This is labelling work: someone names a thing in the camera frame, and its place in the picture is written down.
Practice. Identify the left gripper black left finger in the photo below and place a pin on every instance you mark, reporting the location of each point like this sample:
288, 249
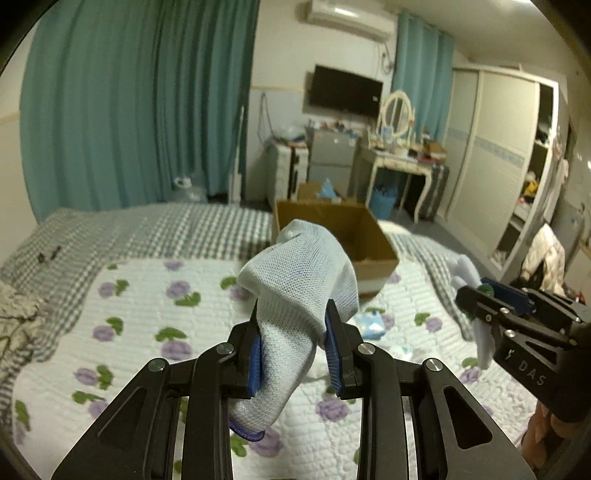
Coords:
134, 437

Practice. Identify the white louvered wardrobe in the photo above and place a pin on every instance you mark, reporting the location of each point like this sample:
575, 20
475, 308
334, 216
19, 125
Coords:
503, 141

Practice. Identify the floral white quilted blanket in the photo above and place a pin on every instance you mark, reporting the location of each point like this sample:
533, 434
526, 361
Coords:
144, 309

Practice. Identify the blue laundry basket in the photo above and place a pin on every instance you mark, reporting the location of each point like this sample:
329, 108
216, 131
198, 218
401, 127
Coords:
382, 202

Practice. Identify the white dressing table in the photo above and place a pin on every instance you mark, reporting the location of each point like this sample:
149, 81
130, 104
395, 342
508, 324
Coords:
369, 162

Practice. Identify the white wall air conditioner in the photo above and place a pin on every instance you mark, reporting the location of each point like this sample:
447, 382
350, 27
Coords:
378, 26

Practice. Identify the large teal curtain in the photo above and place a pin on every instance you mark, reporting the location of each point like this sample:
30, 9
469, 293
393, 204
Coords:
120, 98

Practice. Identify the open cardboard box on bed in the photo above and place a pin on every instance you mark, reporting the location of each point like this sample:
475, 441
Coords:
371, 252

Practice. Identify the person's right hand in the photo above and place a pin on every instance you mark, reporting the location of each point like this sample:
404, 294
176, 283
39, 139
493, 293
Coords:
544, 435

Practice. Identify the small teal window curtain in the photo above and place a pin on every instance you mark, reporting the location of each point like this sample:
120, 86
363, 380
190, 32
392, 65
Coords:
423, 69

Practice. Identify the white suitcase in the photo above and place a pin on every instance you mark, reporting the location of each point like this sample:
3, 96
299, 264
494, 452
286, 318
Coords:
286, 170

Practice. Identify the white oval vanity mirror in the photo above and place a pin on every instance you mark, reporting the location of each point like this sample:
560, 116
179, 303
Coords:
396, 117

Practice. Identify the white jacket on chair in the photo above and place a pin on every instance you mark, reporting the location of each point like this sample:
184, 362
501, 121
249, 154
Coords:
545, 251

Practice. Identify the grey checkered bed sheet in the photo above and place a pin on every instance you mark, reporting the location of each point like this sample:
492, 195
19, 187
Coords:
59, 260

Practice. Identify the blue tissue pack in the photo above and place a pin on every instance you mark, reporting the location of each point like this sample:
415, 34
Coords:
370, 325

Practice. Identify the black wall television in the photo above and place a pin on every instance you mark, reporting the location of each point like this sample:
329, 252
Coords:
345, 91

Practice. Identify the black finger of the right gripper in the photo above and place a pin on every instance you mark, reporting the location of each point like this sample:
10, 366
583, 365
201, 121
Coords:
479, 303
505, 288

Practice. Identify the grey small refrigerator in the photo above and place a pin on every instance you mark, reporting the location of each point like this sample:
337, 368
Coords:
330, 157

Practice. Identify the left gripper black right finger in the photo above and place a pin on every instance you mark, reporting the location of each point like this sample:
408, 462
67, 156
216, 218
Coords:
421, 408

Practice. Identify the dark checkered suitcase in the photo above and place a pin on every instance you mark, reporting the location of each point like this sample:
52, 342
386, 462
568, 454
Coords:
439, 177

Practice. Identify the clear water jug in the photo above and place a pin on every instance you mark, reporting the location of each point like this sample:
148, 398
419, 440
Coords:
184, 191

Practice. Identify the cardboard box on floor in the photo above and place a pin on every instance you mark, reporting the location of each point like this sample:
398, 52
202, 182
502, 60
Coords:
323, 192

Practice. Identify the light grey knitted sock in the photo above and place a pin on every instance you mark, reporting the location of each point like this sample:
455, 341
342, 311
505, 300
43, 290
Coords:
293, 281

